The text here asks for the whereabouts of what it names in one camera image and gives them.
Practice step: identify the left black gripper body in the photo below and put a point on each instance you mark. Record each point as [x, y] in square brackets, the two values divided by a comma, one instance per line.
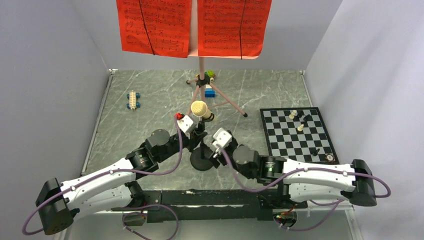
[189, 143]

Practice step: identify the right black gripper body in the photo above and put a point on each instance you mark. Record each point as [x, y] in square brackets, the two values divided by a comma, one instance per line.
[221, 155]

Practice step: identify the black microphone stand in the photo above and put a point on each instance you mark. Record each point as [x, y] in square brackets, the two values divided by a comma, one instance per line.
[199, 158]

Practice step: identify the cream toy microphone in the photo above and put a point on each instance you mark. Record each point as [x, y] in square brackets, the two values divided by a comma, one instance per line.
[200, 109]

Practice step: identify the pink music stand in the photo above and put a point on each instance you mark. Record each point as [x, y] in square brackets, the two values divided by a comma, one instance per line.
[202, 79]

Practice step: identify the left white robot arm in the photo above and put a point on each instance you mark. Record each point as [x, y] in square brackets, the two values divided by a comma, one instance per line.
[59, 204]

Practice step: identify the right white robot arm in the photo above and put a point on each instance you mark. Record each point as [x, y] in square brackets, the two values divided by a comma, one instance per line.
[300, 181]

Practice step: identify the blue white toy brick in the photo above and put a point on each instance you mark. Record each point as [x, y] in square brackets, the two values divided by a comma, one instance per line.
[209, 92]

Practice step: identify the colourful brick toy car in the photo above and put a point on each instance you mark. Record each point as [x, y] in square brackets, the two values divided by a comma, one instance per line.
[210, 75]

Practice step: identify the cream blue toy car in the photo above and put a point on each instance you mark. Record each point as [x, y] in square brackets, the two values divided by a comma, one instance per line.
[133, 103]

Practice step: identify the black chessboard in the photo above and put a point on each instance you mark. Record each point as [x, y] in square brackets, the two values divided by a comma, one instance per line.
[283, 139]

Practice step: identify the cream chess pawn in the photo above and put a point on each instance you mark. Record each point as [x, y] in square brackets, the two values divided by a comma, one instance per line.
[300, 128]

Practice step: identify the black chess piece back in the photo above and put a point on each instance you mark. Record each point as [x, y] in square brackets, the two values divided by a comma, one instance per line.
[304, 115]

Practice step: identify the black chess piece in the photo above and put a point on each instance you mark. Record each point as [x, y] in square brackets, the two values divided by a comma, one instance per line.
[304, 115]
[316, 151]

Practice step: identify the black chess piece front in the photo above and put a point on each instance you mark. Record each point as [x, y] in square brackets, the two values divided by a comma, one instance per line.
[316, 151]

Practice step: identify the brown poker chip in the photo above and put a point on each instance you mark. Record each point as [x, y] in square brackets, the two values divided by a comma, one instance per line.
[330, 157]

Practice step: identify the left red sheet music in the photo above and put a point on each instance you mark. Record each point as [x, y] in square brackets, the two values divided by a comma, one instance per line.
[155, 27]

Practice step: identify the red sheet music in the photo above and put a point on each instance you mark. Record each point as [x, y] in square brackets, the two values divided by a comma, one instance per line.
[233, 28]
[155, 27]

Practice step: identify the right red sheet music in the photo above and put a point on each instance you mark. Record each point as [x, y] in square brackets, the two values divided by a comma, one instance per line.
[233, 28]

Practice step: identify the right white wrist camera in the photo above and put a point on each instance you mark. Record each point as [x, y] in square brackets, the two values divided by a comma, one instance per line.
[221, 139]

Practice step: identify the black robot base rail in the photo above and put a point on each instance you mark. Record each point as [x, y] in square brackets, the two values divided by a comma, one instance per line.
[212, 204]

